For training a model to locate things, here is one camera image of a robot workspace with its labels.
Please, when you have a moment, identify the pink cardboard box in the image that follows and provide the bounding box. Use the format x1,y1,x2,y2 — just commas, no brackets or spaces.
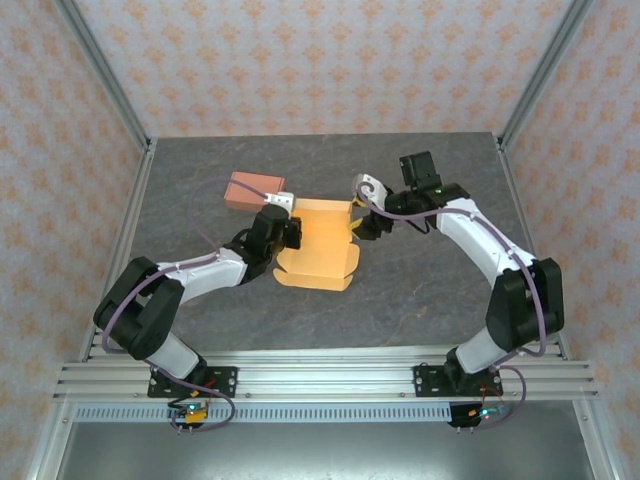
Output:
223,171,286,212

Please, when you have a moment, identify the aluminium side rail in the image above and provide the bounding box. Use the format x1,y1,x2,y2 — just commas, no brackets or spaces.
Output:
494,134,571,361
77,139,159,361

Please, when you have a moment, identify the grey slotted cable duct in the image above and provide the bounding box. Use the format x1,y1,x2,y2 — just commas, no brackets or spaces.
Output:
74,403,454,424

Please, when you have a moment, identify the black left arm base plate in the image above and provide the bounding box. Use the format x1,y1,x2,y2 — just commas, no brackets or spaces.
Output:
147,366,239,399

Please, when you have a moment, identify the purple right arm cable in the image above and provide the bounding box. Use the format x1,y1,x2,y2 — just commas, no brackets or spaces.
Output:
355,179,549,432

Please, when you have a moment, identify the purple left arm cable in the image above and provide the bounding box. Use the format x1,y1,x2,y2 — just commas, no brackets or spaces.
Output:
99,178,276,432

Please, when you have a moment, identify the tan cardboard box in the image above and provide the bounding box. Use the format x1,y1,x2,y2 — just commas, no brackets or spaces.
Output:
272,198,361,292

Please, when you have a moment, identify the aluminium mounting rail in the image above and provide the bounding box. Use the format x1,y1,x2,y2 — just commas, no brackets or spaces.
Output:
53,349,601,401

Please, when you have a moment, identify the grey metal sheet panel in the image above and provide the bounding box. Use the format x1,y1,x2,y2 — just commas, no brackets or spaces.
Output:
29,402,616,480

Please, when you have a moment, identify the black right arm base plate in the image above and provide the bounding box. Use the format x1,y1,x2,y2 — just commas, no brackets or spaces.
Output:
413,364,504,399

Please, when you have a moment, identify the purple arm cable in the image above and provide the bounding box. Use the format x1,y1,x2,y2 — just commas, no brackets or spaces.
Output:
99,178,276,432
355,179,549,432

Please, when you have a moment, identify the aluminium frame post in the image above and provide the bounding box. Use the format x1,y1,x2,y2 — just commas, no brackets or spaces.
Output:
497,0,596,151
52,0,154,151

